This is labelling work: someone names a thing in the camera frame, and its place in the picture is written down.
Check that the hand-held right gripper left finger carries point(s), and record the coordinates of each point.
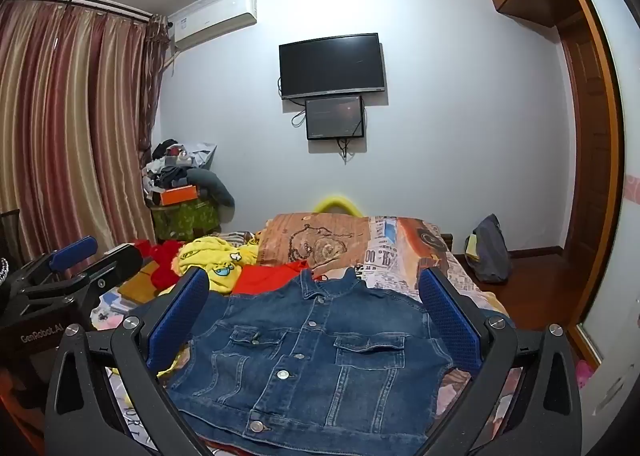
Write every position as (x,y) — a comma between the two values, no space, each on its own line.
(180,321)

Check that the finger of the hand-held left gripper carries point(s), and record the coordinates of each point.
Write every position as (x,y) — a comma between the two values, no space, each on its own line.
(117,261)
(75,250)

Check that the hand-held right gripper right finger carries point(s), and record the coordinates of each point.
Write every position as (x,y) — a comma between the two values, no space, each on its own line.
(450,326)

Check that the blue denim jacket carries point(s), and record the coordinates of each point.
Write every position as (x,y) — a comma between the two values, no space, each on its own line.
(310,361)

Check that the brown folded cloth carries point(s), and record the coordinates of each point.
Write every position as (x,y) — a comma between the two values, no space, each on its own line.
(142,286)

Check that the red fluffy cloth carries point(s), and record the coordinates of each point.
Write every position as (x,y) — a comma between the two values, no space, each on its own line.
(162,266)

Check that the yellow cartoon print pajamas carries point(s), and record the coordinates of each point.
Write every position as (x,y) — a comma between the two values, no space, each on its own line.
(210,256)

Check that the green patterned cloth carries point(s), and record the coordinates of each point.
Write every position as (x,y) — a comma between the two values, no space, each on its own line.
(185,221)

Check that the grey bag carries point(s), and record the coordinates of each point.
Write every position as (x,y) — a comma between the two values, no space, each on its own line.
(492,251)

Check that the orange box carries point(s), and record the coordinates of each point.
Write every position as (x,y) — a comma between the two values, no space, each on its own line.
(180,195)

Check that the red garment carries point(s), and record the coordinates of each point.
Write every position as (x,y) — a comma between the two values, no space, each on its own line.
(265,281)

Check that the printed bedsheet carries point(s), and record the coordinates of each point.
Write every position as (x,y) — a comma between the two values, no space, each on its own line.
(400,246)

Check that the pile of clutter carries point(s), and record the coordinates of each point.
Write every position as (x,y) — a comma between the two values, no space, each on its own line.
(170,170)

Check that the striped red and gold curtain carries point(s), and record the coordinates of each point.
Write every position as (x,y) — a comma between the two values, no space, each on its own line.
(65,135)

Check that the grey pillow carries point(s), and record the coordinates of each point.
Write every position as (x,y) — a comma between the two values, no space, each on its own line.
(220,191)

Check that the pink item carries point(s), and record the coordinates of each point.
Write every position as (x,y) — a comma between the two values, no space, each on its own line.
(584,373)

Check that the yellow hoop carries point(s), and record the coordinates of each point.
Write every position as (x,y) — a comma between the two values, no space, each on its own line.
(340,198)

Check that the brown wooden door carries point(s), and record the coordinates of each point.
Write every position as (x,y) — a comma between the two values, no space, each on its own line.
(595,160)

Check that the white air conditioner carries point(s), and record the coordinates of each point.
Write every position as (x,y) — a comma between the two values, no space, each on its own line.
(215,20)

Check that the small black wall monitor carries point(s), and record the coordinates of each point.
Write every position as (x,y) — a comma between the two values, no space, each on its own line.
(334,116)

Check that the curtain rail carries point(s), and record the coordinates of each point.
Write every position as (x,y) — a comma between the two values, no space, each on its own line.
(75,0)

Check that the black wall television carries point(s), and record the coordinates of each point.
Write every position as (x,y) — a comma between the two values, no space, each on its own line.
(330,63)

